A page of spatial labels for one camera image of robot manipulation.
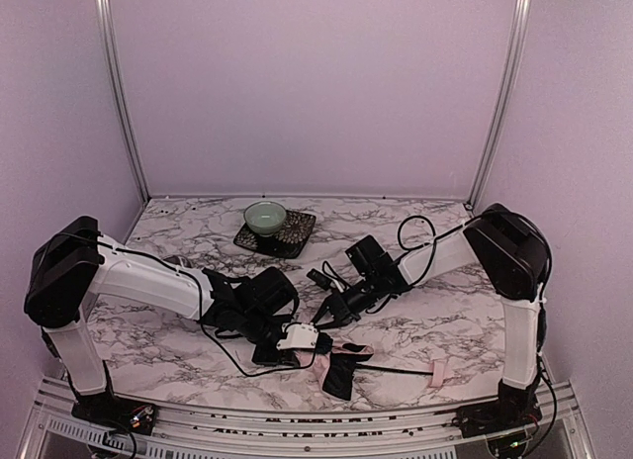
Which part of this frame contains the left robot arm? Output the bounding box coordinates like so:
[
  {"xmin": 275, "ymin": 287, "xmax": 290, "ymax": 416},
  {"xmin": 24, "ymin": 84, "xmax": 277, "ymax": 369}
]
[{"xmin": 24, "ymin": 216, "xmax": 317, "ymax": 435}]

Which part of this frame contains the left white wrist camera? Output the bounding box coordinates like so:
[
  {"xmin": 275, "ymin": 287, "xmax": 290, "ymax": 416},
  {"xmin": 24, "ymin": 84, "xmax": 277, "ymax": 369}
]
[{"xmin": 276, "ymin": 322, "xmax": 333, "ymax": 353}]

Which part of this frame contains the small stainless steel bowl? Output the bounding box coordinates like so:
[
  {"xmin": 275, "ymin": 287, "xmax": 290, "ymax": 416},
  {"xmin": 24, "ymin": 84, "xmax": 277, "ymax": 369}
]
[{"xmin": 163, "ymin": 255, "xmax": 189, "ymax": 267}]

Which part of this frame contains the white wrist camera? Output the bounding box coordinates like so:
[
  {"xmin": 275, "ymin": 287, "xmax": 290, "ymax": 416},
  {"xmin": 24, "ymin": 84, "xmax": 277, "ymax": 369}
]
[
  {"xmin": 276, "ymin": 322, "xmax": 333, "ymax": 353},
  {"xmin": 307, "ymin": 269, "xmax": 348, "ymax": 292}
]

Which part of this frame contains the celadon green ceramic bowl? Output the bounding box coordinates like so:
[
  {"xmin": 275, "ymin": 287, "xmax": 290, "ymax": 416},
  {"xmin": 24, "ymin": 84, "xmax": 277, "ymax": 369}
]
[{"xmin": 243, "ymin": 201, "xmax": 287, "ymax": 236}]

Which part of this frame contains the right aluminium frame post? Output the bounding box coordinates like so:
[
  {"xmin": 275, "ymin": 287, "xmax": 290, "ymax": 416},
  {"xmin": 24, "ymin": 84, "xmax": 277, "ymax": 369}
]
[{"xmin": 467, "ymin": 0, "xmax": 532, "ymax": 209}]

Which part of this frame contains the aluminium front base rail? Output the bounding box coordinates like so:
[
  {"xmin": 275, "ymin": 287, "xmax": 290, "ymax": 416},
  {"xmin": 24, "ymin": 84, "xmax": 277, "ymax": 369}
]
[{"xmin": 17, "ymin": 377, "xmax": 594, "ymax": 458}]

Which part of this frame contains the pink and black umbrella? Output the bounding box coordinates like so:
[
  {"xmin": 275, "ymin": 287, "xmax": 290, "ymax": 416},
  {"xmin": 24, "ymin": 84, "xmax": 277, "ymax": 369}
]
[{"xmin": 294, "ymin": 342, "xmax": 454, "ymax": 401}]

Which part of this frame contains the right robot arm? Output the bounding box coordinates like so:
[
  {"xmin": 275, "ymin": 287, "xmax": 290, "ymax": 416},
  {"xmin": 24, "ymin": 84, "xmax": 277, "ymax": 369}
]
[{"xmin": 312, "ymin": 204, "xmax": 552, "ymax": 437}]

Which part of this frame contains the black floral square plate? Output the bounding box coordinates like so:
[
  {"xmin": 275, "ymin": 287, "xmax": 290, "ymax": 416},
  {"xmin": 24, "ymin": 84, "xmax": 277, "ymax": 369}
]
[{"xmin": 232, "ymin": 211, "xmax": 317, "ymax": 259}]

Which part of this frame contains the aluminium frame post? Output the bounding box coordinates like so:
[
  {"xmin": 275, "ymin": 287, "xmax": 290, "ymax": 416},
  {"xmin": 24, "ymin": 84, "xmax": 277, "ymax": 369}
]
[
  {"xmin": 467, "ymin": 0, "xmax": 532, "ymax": 209},
  {"xmin": 96, "ymin": 0, "xmax": 151, "ymax": 205}
]

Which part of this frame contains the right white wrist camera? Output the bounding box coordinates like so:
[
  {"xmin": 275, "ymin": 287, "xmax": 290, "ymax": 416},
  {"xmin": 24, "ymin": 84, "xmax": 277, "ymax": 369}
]
[{"xmin": 307, "ymin": 269, "xmax": 348, "ymax": 292}]

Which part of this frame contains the left aluminium frame post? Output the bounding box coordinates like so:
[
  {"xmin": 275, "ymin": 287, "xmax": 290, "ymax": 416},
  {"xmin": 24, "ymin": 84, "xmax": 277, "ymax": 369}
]
[{"xmin": 96, "ymin": 0, "xmax": 151, "ymax": 205}]

